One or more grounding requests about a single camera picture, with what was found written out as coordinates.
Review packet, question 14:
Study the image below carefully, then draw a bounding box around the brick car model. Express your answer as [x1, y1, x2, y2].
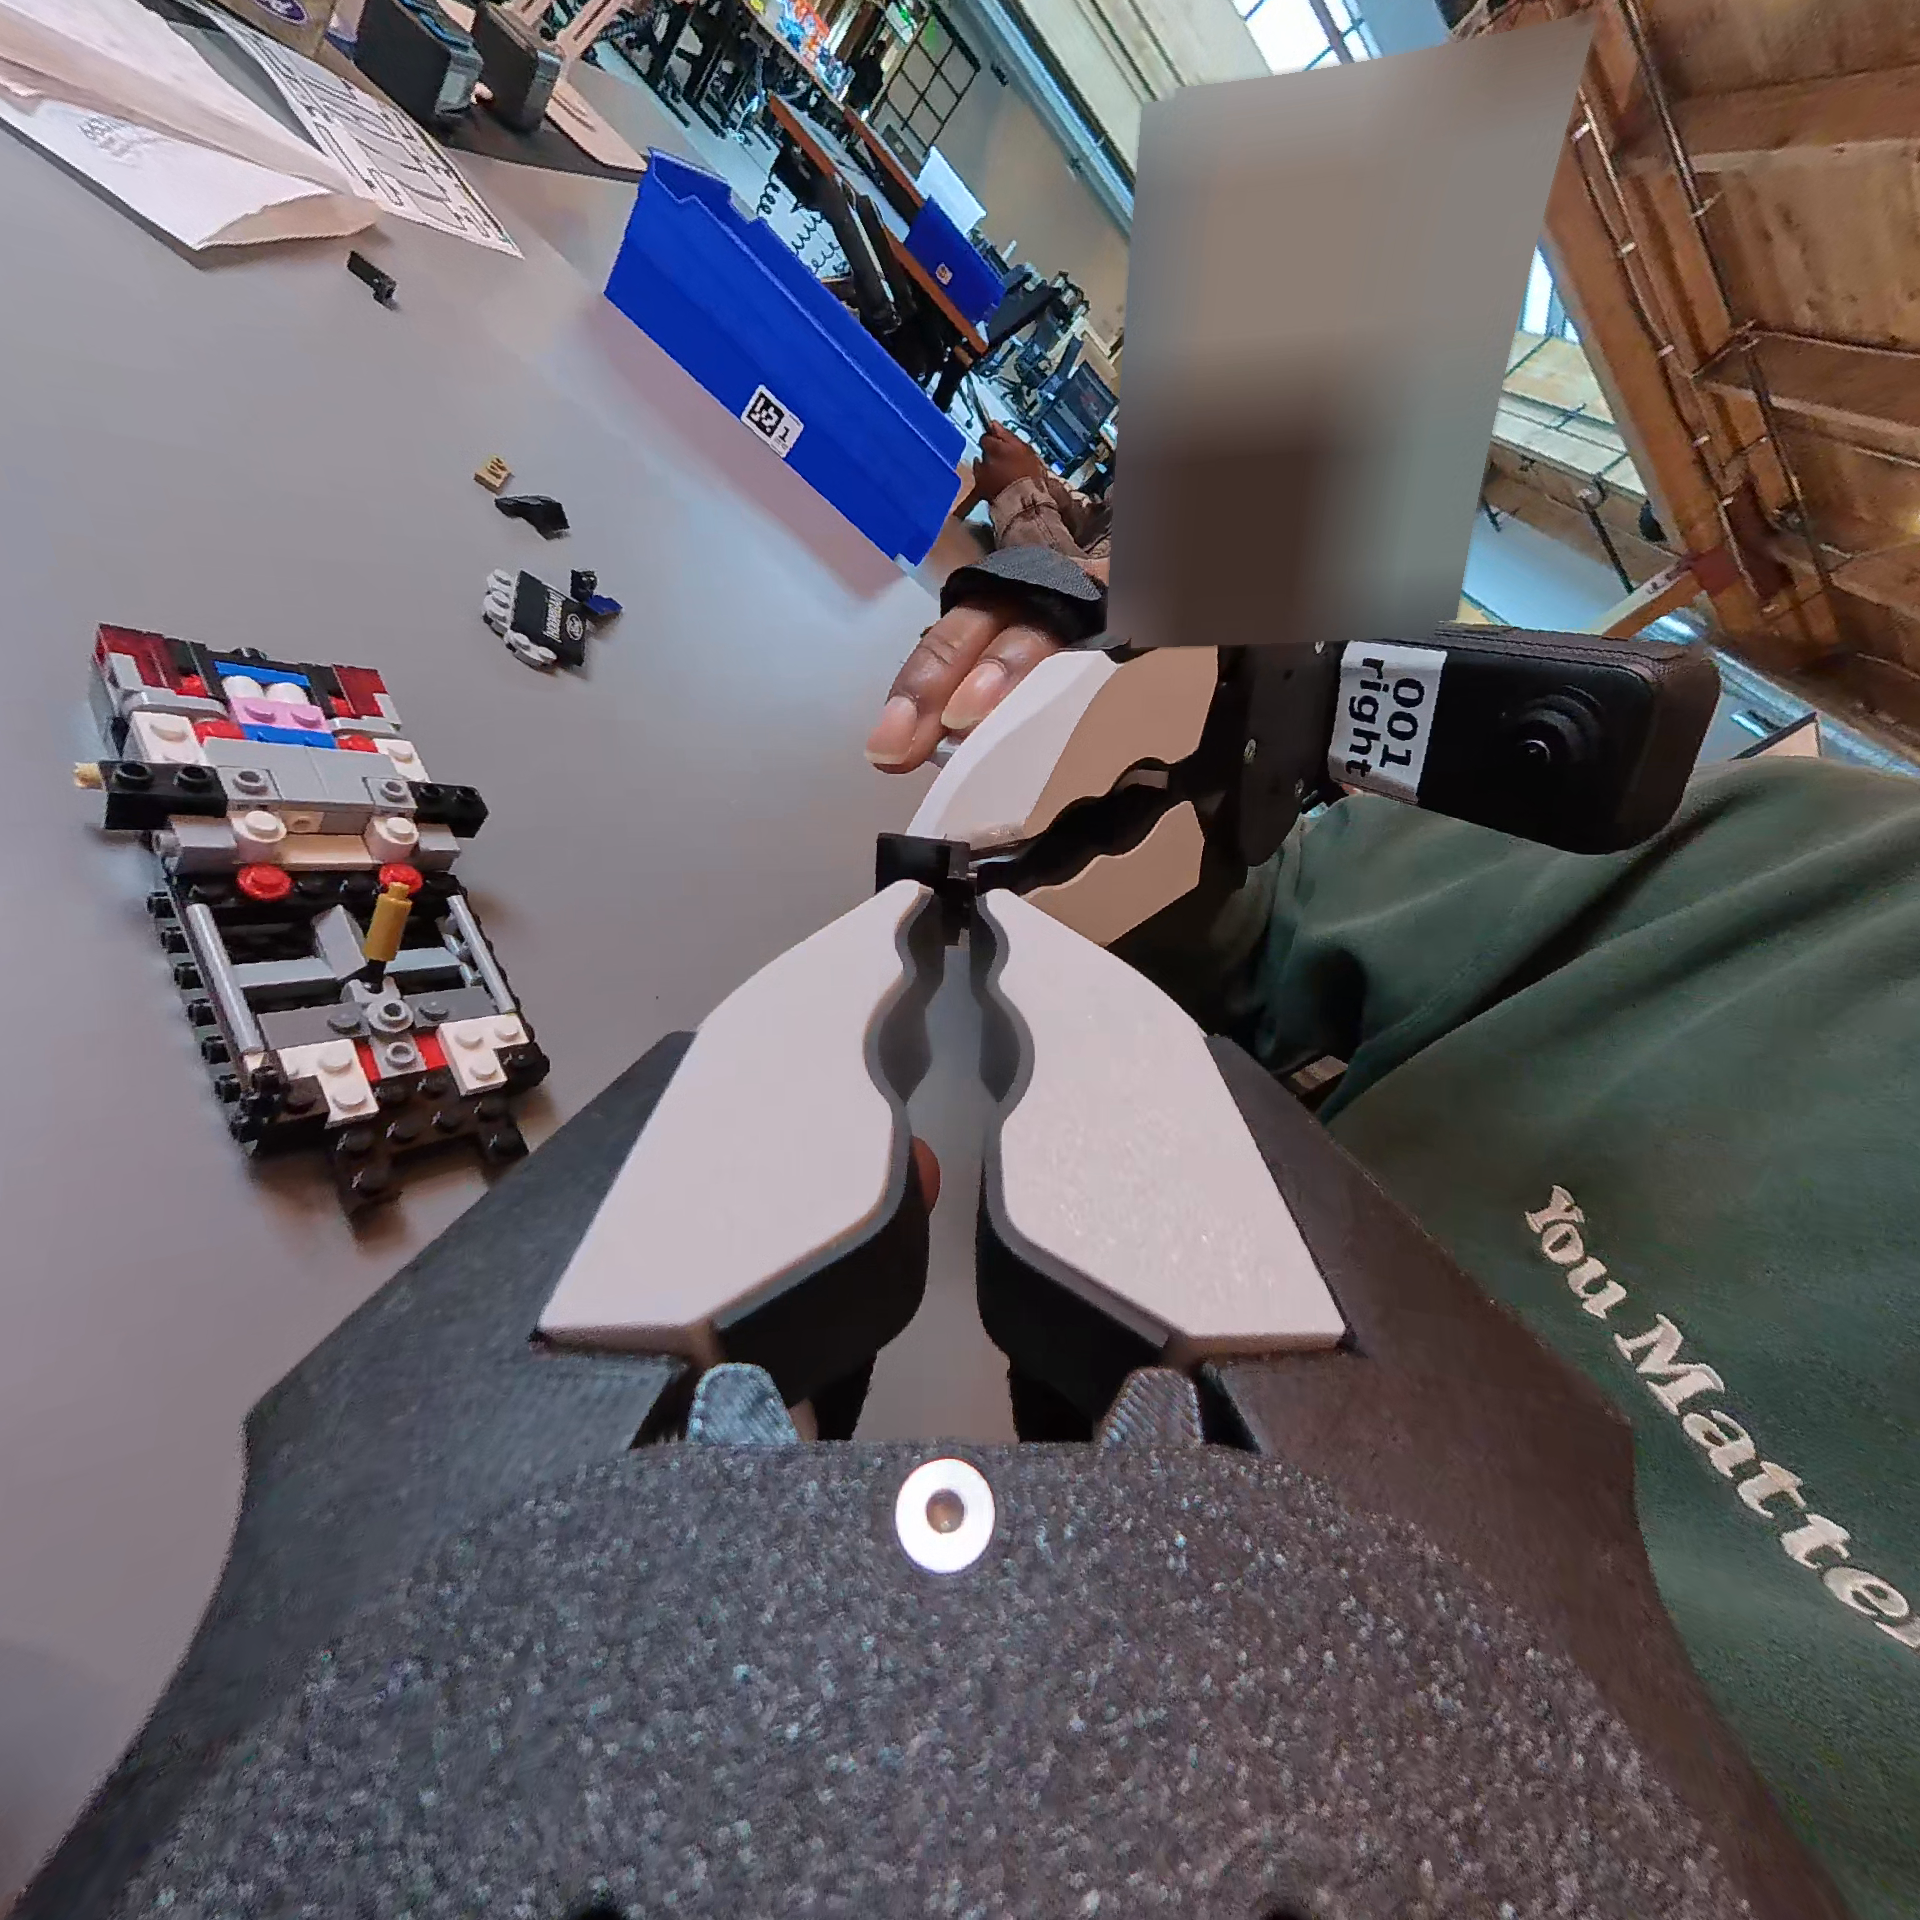
[76, 621, 552, 1212]

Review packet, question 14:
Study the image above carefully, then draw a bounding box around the person's right hand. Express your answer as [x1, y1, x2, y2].
[870, 601, 1114, 777]

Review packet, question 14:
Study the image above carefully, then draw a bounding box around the black brick axle assembly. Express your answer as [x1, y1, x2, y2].
[480, 572, 593, 673]

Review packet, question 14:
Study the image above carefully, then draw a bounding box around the small blue bin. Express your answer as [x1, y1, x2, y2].
[603, 150, 977, 572]
[902, 197, 1014, 327]

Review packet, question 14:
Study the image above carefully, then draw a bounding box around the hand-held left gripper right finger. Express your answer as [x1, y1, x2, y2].
[977, 890, 1354, 1366]

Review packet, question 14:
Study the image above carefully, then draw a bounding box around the white sticker sheet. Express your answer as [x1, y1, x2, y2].
[210, 15, 522, 255]

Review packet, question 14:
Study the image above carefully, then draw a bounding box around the white numbered paper bag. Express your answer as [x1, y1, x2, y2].
[0, 61, 377, 252]

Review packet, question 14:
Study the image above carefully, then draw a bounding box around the person's torso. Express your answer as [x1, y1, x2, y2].
[1201, 753, 1920, 1920]

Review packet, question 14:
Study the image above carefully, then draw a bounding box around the small black box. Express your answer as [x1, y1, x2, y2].
[466, 0, 571, 129]
[355, 0, 483, 116]

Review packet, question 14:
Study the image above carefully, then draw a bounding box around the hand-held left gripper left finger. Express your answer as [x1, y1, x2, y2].
[542, 886, 938, 1358]

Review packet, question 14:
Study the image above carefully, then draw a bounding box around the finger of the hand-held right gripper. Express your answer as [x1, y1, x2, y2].
[1015, 782, 1224, 955]
[902, 647, 1226, 867]

